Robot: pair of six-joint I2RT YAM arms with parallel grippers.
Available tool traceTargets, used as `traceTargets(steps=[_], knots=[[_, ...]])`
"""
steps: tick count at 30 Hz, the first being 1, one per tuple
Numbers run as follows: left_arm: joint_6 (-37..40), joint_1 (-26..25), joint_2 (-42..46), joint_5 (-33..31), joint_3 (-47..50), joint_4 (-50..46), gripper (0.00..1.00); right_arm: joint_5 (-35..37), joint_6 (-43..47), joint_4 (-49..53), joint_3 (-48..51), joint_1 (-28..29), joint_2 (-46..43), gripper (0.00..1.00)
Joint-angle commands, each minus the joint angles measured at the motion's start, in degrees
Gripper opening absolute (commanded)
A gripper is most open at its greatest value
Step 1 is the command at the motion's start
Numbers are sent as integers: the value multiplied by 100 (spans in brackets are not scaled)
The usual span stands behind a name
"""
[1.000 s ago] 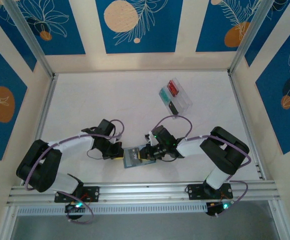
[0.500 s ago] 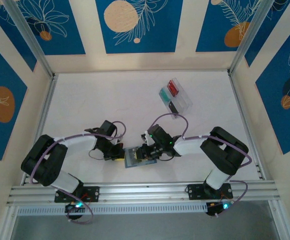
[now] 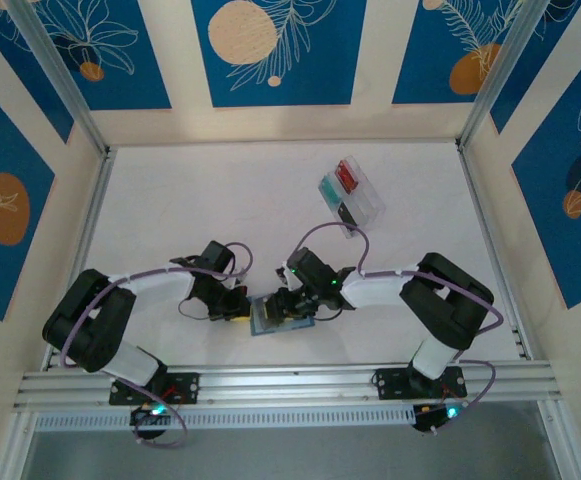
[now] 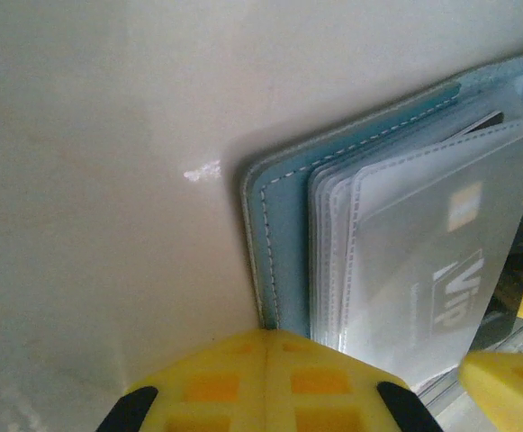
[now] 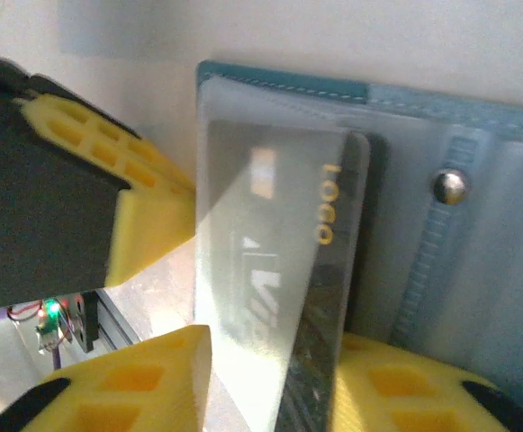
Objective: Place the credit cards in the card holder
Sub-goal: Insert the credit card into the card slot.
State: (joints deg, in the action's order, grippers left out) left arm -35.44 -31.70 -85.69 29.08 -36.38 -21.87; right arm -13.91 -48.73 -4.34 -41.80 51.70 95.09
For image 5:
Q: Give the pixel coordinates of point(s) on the aluminium mounting rail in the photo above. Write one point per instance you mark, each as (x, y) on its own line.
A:
(117, 324)

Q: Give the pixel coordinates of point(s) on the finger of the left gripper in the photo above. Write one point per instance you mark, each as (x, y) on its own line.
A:
(153, 225)
(130, 157)

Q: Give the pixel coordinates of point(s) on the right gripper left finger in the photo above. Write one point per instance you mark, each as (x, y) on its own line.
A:
(121, 396)

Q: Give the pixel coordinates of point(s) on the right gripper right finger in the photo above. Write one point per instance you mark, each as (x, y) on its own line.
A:
(405, 396)

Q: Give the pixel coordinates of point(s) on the blue card holder wallet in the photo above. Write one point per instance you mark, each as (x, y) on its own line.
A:
(490, 225)

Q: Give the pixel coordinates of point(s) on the black credit card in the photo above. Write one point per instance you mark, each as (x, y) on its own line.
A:
(328, 252)

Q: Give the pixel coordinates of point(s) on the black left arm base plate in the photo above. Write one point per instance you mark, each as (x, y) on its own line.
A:
(83, 324)

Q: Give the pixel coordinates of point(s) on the black controller board green LED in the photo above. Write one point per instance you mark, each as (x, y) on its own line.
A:
(47, 330)

